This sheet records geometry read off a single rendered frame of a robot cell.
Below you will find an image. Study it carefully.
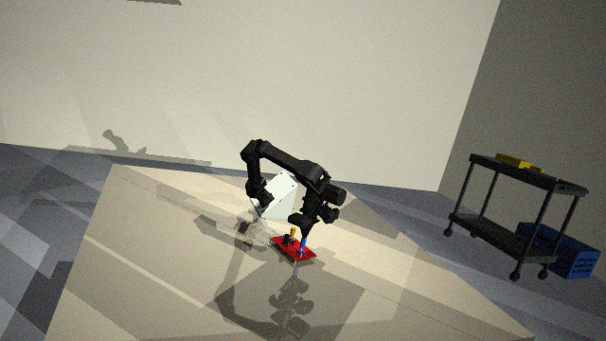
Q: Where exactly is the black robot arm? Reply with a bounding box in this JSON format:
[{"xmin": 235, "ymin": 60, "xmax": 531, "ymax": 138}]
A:
[{"xmin": 240, "ymin": 139, "xmax": 347, "ymax": 224}]

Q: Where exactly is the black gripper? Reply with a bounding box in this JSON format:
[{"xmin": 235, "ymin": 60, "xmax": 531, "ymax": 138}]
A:
[{"xmin": 287, "ymin": 195, "xmax": 324, "ymax": 239}]

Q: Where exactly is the red circuit board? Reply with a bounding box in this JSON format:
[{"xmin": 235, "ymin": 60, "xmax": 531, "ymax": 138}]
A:
[{"xmin": 269, "ymin": 227, "xmax": 318, "ymax": 264}]

